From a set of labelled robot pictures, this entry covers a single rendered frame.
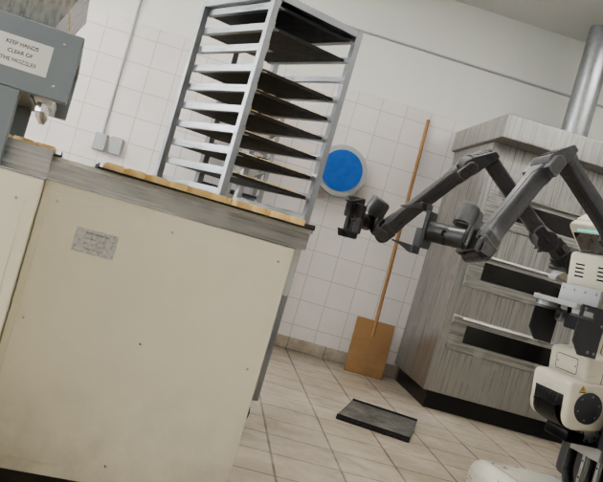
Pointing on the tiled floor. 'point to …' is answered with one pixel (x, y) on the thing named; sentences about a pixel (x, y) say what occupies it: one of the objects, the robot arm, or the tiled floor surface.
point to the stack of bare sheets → (378, 420)
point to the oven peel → (357, 355)
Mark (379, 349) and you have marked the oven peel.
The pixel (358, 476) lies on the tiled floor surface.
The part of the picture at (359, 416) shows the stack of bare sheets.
